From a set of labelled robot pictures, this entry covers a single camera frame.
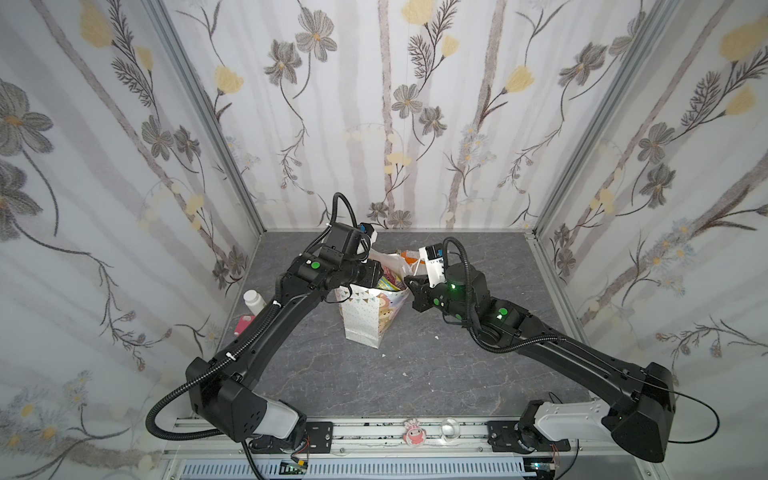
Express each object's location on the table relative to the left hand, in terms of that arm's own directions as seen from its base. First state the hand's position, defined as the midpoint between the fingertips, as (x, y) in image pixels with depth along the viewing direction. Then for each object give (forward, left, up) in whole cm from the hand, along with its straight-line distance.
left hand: (374, 262), depth 76 cm
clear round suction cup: (-35, -20, -27) cm, 48 cm away
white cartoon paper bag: (-10, +2, -9) cm, 13 cm away
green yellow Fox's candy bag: (-4, -4, -4) cm, 7 cm away
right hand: (-7, -7, +5) cm, 11 cm away
